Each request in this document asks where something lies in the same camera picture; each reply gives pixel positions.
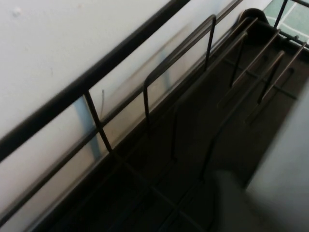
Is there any grey round plate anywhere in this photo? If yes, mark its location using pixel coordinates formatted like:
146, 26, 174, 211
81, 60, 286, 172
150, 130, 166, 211
213, 95, 309, 232

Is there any black plastic drip tray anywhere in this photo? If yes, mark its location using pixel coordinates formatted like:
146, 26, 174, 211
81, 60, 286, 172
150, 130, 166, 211
24, 8, 309, 232

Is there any green checked tablecloth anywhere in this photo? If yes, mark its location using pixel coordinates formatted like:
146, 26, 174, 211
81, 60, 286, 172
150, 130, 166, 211
262, 0, 309, 44

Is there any black wire dish rack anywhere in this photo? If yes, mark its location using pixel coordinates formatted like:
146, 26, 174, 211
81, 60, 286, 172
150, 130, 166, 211
0, 0, 309, 232

